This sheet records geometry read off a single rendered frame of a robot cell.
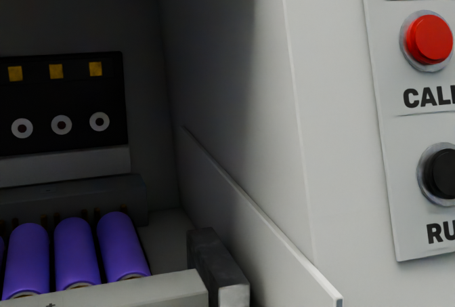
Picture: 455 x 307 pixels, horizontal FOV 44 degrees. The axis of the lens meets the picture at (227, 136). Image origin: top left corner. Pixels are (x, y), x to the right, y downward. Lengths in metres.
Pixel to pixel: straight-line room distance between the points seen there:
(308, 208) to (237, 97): 0.07
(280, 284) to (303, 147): 0.05
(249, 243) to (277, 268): 0.03
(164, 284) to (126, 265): 0.03
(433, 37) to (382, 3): 0.02
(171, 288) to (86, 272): 0.04
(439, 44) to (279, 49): 0.05
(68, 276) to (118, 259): 0.02
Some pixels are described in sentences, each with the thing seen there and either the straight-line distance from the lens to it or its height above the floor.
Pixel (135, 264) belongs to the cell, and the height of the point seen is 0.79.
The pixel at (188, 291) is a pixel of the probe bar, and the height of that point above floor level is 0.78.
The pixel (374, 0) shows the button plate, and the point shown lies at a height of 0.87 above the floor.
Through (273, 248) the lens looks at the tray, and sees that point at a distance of 0.20.
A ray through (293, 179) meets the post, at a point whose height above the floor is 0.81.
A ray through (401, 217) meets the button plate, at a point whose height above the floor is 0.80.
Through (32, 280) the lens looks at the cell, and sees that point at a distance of 0.24.
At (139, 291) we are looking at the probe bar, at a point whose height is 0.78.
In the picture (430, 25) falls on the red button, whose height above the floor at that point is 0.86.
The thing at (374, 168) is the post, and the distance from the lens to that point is 0.18.
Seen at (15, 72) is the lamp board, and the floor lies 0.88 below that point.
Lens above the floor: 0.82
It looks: 3 degrees up
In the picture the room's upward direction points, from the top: 7 degrees counter-clockwise
